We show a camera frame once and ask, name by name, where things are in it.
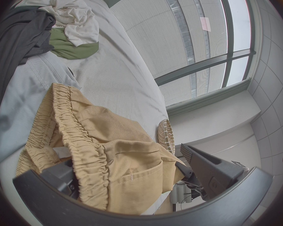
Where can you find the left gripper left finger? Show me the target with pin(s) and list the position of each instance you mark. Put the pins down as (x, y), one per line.
(61, 175)

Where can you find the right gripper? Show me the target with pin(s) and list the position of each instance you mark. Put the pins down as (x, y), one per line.
(194, 188)

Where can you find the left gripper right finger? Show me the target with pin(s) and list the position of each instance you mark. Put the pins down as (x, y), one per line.
(212, 173)

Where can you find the tan shorts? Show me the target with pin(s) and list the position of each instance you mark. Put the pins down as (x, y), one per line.
(122, 154)

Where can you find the round woven basket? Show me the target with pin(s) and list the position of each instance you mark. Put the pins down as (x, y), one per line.
(166, 135)

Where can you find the pale blue garment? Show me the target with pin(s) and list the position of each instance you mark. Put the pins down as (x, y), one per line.
(30, 90)

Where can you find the bed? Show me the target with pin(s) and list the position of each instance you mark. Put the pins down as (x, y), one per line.
(122, 79)

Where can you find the green garment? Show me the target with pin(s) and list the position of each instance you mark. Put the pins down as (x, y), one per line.
(70, 50)

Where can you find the black garment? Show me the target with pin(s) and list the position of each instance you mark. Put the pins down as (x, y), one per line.
(14, 43)

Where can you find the white garment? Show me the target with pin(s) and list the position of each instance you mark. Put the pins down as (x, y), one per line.
(77, 22)

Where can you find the window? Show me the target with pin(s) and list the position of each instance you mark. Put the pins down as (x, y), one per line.
(155, 32)

